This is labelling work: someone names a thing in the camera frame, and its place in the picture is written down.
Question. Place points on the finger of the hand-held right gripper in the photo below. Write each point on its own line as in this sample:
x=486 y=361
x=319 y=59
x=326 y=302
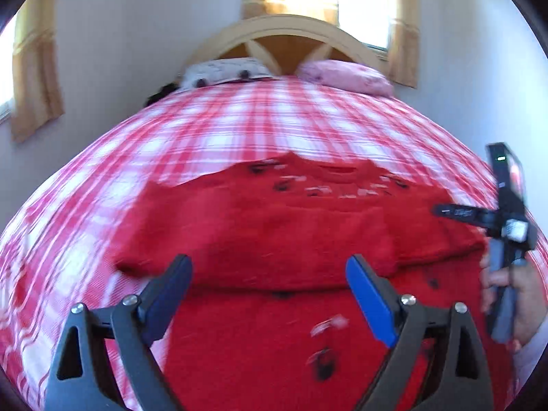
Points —
x=460 y=213

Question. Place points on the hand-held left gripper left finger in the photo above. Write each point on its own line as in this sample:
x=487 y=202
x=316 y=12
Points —
x=169 y=295

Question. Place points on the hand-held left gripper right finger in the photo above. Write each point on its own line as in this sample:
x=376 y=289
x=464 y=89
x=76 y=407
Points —
x=370 y=299

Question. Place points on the red knitted sweater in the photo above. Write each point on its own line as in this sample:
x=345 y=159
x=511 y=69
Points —
x=278 y=239

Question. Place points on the person's right hand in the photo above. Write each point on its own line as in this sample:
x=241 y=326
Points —
x=528 y=295

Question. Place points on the pink pillow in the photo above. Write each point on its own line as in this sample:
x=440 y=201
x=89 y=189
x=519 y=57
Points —
x=346 y=78

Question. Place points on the red plaid bedsheet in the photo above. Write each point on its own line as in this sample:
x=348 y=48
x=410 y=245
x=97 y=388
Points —
x=265 y=120

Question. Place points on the dark cloth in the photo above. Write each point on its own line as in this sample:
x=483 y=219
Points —
x=160 y=93

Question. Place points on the bright window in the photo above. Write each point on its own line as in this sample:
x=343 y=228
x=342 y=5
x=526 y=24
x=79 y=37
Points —
x=364 y=4

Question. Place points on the white patterned pillow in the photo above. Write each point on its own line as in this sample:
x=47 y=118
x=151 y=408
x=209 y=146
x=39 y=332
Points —
x=222 y=70

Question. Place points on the cream wooden headboard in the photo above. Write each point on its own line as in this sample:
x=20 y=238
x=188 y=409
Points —
x=282 y=30

